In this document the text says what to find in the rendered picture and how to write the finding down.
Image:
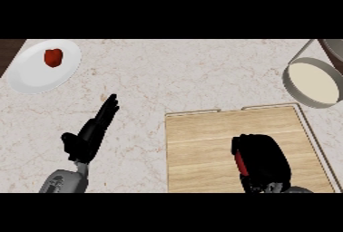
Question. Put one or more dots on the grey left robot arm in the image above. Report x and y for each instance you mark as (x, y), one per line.
(66, 181)

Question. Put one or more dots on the dark red vegetable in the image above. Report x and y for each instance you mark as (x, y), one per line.
(53, 58)

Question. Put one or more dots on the white round plate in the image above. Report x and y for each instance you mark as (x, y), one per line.
(40, 71)

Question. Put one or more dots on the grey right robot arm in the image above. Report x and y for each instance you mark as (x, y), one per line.
(297, 190)

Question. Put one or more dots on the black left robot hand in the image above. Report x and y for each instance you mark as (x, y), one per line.
(92, 133)

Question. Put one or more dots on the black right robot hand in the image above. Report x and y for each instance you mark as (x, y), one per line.
(263, 160)

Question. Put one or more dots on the light wooden tray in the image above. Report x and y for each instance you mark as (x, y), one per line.
(205, 157)

